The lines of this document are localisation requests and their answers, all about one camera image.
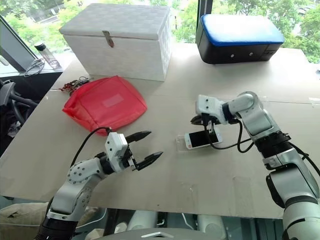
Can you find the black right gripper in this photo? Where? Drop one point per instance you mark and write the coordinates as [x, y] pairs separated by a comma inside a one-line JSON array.
[[206, 118]]

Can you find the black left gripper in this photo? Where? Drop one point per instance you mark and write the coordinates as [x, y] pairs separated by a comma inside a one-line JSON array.
[[129, 158]]

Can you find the white smartphone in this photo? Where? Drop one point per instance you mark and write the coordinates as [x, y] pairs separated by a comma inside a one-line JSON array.
[[198, 140]]

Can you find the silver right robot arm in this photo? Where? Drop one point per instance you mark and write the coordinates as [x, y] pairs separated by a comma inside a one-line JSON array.
[[260, 120]]

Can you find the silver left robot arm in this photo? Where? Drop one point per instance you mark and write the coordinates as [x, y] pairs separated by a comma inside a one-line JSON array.
[[75, 175]]

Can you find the clear plastic phone case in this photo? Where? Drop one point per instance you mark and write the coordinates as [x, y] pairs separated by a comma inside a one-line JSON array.
[[180, 143]]

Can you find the red mesh bag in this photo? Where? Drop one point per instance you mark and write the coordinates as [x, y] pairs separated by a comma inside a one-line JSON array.
[[105, 105]]

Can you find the white rounded shape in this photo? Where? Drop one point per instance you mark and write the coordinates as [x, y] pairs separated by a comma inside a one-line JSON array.
[[142, 221], [212, 225]]

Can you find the grey robot torso plate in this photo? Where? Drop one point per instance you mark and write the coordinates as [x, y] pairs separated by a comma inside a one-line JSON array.
[[150, 235]]

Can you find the blue and black padded box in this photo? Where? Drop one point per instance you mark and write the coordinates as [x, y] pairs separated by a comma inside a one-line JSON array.
[[237, 37]]

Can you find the white woven lidded box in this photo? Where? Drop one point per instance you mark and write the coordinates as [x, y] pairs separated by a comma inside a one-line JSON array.
[[120, 55]]

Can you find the clear bottle with black cap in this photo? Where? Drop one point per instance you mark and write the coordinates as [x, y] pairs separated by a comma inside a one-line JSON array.
[[47, 56]]

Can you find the black chair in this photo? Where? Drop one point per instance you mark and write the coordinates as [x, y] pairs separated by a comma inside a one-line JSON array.
[[12, 100]]

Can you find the beige cushion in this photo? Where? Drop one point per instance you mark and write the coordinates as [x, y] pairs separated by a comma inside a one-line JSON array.
[[20, 217]]

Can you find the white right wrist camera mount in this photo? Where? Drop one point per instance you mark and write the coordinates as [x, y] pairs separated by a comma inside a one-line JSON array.
[[208, 105]]

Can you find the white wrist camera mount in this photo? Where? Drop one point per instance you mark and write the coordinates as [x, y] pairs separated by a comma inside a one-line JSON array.
[[208, 105], [115, 150]]

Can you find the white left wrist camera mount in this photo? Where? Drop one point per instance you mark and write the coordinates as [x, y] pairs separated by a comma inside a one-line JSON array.
[[115, 150]]

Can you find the dark window post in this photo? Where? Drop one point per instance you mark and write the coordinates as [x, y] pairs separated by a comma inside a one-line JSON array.
[[205, 7]]

